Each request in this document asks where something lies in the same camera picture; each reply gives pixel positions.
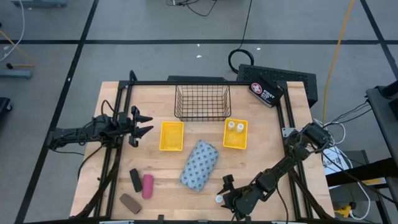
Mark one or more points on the white printed bag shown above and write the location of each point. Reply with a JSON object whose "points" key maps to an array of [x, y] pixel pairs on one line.
{"points": [[334, 161]]}

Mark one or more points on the grey patterned fabric pouch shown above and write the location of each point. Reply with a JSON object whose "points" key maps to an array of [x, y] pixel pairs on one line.
{"points": [[199, 165]]}

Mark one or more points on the grey metal floor bar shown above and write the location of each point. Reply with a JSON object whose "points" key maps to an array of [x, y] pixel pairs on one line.
{"points": [[40, 3], [15, 74]]}

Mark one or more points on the black side cart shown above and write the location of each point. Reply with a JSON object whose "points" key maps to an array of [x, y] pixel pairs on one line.
{"points": [[382, 112]]}

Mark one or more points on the black bandage roll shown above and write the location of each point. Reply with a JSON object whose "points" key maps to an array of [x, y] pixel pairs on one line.
{"points": [[136, 180]]}

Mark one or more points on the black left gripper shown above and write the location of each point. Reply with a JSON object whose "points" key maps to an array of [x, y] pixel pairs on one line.
{"points": [[129, 126]]}

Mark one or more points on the pink bandage roll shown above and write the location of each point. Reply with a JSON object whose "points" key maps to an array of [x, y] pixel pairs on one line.
{"points": [[147, 186]]}

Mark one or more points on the black perforated computer case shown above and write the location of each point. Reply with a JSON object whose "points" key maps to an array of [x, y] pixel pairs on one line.
{"points": [[295, 81]]}

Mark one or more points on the black first aid kit bag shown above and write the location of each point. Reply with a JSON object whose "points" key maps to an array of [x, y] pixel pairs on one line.
{"points": [[264, 93]]}

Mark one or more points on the yellow plastic bin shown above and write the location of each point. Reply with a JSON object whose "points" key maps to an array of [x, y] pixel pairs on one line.
{"points": [[235, 140], [171, 137]]}

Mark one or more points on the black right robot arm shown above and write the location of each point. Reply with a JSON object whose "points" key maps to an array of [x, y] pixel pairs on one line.
{"points": [[273, 179]]}

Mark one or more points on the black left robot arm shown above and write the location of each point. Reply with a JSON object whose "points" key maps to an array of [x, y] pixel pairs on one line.
{"points": [[71, 133]]}

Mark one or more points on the black flat box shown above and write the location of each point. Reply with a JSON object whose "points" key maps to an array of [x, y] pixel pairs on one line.
{"points": [[196, 78]]}

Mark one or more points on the yellow power plug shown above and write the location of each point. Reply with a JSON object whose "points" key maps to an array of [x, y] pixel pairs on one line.
{"points": [[345, 212]]}

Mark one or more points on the black metal beam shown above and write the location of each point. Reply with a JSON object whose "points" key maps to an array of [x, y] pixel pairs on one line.
{"points": [[357, 174]]}

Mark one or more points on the black metal table frame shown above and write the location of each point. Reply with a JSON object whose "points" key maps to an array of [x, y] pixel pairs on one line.
{"points": [[186, 83]]}

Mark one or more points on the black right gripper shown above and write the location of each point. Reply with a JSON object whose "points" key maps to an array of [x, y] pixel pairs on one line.
{"points": [[239, 202]]}

